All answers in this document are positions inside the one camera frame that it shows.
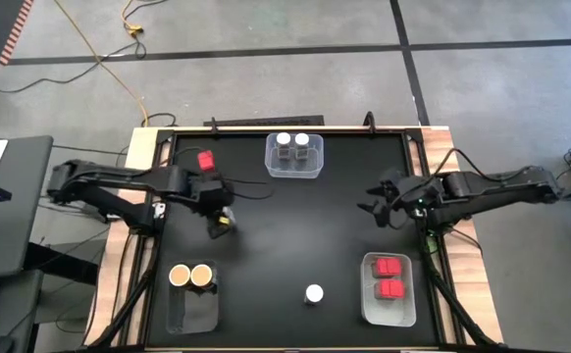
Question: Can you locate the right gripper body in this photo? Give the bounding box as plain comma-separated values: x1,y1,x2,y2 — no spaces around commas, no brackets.
381,169,446,220

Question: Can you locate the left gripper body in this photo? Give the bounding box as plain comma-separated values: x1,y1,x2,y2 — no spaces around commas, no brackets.
186,171,235,215

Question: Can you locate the white-lidded bagel seasoning jar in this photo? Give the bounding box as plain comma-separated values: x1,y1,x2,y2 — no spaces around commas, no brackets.
275,132,292,163
303,283,325,307
293,132,311,163
220,207,238,230

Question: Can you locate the red-lidded smoked paprika tin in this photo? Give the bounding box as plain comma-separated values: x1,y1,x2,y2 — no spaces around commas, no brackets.
372,257,403,279
373,278,406,301
196,149,218,174

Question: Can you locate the tan cup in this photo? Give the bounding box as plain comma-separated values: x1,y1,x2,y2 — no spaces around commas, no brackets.
168,263,192,288
189,263,217,294

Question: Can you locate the clear plastic bin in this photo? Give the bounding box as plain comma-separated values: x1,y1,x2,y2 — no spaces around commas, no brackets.
165,262,220,336
264,132,326,179

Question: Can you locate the long black bar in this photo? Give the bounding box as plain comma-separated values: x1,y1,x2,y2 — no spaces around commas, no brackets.
202,114,326,127

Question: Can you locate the white plastic bin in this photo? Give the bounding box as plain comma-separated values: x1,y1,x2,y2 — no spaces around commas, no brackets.
359,251,418,328

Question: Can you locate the grey side desk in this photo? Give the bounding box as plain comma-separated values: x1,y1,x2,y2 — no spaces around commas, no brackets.
0,135,55,283

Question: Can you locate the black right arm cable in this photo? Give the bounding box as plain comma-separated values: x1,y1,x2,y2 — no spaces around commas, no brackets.
432,146,532,180

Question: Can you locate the black rig frame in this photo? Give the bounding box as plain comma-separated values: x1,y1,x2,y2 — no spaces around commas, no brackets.
81,111,505,353

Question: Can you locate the black cable loop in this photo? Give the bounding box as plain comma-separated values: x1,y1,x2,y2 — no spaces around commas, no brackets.
140,111,179,128

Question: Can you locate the thin yellow cord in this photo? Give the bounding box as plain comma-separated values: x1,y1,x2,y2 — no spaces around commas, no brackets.
52,0,149,127

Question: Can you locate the yellow extension cord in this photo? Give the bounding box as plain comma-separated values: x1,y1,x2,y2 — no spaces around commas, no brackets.
121,0,145,36

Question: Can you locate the black floor cable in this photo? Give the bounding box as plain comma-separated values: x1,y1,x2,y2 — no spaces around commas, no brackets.
0,33,148,94

